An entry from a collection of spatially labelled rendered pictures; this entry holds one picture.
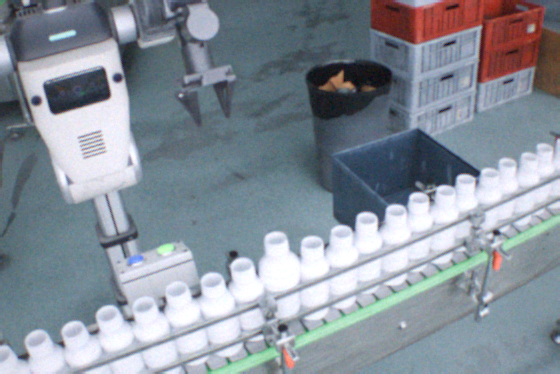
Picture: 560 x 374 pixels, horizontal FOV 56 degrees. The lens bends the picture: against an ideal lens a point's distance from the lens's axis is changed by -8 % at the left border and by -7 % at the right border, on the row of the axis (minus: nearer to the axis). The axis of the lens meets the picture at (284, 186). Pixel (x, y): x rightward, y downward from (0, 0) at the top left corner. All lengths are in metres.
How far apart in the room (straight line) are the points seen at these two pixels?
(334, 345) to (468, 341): 1.33
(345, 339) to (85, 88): 0.78
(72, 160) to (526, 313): 1.91
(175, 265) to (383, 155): 0.86
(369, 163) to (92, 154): 0.80
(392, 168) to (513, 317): 1.02
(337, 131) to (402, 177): 1.06
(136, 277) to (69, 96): 0.47
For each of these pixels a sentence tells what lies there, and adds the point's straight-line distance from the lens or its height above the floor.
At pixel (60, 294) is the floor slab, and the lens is 2.80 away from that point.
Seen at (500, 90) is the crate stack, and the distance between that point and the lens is 4.11.
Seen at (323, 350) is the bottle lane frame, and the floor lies 0.94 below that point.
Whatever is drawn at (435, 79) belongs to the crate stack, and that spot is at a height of 0.40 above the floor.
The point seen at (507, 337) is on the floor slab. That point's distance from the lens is 2.41.
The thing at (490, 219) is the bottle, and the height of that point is 1.07.
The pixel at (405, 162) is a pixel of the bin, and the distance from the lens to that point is 1.77.
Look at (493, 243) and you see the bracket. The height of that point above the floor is 1.09.
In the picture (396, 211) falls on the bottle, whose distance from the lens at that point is 1.04.
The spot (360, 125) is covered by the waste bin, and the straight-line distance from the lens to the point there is 2.79.
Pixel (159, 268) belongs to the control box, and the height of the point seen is 1.11.
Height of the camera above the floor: 1.78
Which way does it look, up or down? 34 degrees down
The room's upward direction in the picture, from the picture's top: 5 degrees counter-clockwise
